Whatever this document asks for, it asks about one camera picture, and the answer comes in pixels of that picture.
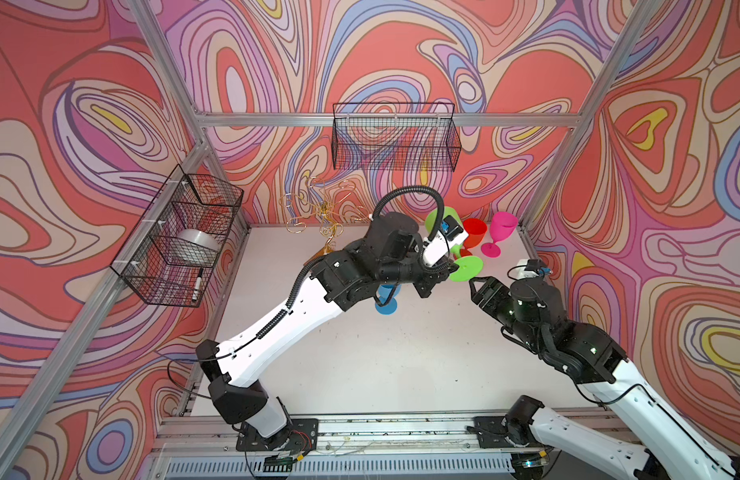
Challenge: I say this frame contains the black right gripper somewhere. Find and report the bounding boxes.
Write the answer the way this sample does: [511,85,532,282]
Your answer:
[469,275,544,354]

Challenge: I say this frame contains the green plastic wine glass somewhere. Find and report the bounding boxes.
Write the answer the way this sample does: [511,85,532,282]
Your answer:
[425,207,484,282]

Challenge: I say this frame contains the blue plastic wine glass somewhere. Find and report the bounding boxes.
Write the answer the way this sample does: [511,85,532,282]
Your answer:
[375,284,399,315]

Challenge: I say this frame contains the red plastic wine glass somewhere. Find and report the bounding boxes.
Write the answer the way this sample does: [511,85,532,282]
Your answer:
[456,218,488,258]

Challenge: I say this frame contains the pink plastic wine glass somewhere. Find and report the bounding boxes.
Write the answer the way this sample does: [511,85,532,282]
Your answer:
[481,212,519,258]

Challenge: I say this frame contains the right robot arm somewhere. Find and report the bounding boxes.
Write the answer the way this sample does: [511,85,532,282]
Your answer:
[469,276,740,479]

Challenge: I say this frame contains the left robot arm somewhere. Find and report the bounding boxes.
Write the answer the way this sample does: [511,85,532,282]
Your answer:
[195,185,464,451]

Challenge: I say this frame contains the wooden rack base board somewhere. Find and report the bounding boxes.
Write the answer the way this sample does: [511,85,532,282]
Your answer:
[310,249,334,261]

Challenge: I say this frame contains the black marker pen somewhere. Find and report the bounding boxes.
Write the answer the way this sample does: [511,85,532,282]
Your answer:
[192,268,204,303]

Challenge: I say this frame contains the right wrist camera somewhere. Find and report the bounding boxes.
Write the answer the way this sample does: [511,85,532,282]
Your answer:
[519,259,552,278]

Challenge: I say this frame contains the gold wire glass rack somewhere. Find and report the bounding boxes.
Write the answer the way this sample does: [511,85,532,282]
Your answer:
[279,175,372,255]

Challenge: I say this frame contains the black wire basket back wall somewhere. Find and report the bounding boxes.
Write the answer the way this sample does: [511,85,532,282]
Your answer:
[331,100,462,172]

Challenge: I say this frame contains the black wire basket wall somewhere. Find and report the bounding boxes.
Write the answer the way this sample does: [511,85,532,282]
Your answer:
[331,100,462,172]
[110,166,244,308]

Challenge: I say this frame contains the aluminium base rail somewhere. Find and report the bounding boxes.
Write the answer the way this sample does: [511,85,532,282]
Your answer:
[146,410,641,478]

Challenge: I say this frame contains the black wire basket left wall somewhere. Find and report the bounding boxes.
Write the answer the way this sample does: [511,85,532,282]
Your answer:
[110,166,244,308]

